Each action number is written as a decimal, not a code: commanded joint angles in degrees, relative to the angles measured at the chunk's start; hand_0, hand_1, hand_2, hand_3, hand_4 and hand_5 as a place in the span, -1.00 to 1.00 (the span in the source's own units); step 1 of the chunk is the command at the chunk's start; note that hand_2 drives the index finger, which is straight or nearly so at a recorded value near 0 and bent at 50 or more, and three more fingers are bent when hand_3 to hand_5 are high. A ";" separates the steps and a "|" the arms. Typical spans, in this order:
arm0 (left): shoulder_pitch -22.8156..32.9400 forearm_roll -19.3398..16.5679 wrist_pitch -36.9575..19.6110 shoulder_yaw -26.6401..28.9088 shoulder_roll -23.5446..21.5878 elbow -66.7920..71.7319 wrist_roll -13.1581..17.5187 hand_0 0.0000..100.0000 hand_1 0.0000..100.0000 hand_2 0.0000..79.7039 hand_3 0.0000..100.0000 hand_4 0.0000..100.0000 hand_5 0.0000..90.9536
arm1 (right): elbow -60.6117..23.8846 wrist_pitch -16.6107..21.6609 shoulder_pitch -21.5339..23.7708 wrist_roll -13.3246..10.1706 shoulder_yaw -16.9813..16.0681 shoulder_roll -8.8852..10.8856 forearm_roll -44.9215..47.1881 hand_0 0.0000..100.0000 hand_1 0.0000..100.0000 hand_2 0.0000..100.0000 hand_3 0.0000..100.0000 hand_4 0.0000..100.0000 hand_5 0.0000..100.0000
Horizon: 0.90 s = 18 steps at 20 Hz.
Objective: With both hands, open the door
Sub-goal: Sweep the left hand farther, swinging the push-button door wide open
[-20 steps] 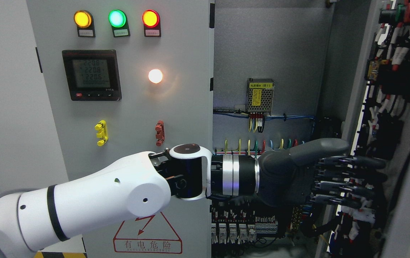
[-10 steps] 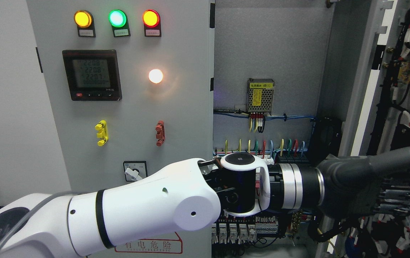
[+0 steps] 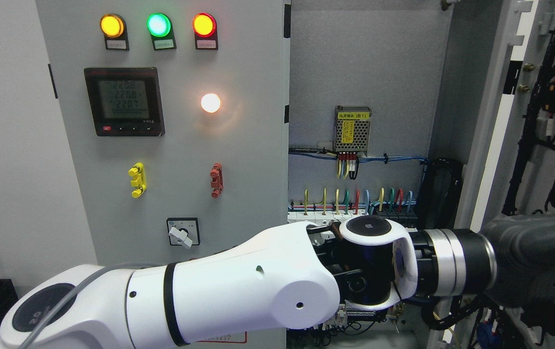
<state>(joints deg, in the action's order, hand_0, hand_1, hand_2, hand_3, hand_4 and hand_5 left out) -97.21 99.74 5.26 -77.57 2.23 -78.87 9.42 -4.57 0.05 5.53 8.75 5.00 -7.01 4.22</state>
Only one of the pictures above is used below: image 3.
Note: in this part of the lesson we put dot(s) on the grey robotic right hand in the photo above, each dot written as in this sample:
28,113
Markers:
524,248

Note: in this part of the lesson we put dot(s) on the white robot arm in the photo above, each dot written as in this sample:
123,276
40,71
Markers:
293,276

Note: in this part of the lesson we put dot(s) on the lower relay terminal row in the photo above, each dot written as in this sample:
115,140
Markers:
353,321

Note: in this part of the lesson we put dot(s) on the perforated metal power supply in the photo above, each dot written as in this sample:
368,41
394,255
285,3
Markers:
352,127

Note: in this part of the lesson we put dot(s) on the red electric hazard sticker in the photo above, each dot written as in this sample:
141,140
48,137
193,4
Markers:
239,338

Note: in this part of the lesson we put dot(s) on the red test terminal block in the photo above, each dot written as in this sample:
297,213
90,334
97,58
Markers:
217,181

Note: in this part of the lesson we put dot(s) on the white glowing indicator lamp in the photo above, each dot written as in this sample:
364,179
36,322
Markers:
210,103

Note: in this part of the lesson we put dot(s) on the red indicator lamp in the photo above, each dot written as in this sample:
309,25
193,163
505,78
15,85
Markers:
204,25

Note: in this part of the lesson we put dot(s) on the yellow test terminal block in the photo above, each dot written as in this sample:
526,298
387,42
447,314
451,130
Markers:
138,179

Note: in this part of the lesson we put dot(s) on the black digital power meter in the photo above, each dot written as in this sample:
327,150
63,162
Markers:
125,101

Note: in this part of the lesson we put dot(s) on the green indicator lamp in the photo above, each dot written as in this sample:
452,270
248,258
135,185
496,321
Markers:
158,25

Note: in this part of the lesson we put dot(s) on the yellow indicator lamp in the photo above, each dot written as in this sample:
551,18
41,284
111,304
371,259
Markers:
112,25

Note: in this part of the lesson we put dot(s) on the white rotary selector switch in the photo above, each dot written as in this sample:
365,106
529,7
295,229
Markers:
183,232

